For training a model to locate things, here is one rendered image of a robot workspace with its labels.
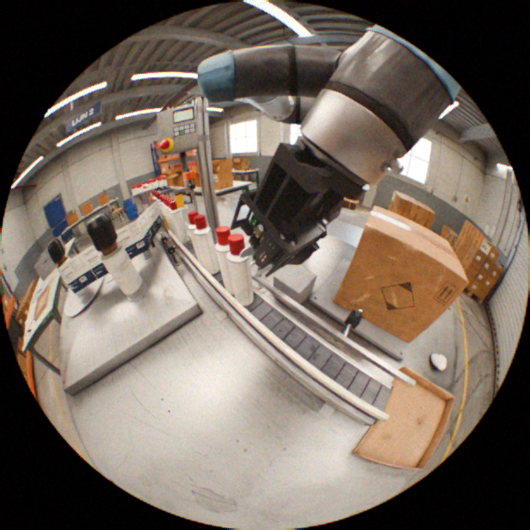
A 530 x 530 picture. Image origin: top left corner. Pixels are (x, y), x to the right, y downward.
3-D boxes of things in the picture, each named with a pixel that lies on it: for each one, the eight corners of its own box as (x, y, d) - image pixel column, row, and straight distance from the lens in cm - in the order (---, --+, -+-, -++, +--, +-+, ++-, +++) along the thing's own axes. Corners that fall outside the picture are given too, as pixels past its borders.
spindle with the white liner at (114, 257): (126, 291, 69) (86, 220, 59) (145, 280, 67) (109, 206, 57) (129, 305, 62) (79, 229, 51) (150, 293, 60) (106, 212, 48)
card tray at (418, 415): (351, 452, 48) (359, 455, 45) (397, 370, 55) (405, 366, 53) (414, 470, 69) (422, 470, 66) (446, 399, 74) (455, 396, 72)
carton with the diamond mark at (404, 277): (331, 301, 52) (365, 224, 37) (352, 265, 70) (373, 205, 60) (408, 344, 59) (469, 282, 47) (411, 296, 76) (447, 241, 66)
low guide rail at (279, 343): (169, 233, 91) (168, 230, 91) (170, 232, 91) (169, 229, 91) (381, 421, 43) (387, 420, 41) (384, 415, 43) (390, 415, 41)
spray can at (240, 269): (232, 298, 46) (218, 237, 32) (245, 290, 47) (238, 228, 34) (243, 310, 43) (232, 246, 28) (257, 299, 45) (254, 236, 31)
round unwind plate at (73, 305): (70, 288, 116) (69, 286, 115) (106, 262, 103) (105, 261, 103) (63, 328, 93) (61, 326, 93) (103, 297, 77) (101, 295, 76)
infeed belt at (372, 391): (155, 218, 147) (154, 214, 146) (164, 215, 148) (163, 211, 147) (368, 421, 47) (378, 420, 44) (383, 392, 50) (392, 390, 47)
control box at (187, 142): (169, 155, 81) (164, 116, 85) (205, 148, 77) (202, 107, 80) (159, 156, 72) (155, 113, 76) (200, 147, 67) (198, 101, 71)
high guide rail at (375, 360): (178, 219, 91) (177, 217, 90) (180, 218, 91) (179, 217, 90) (410, 387, 41) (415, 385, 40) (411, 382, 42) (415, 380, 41)
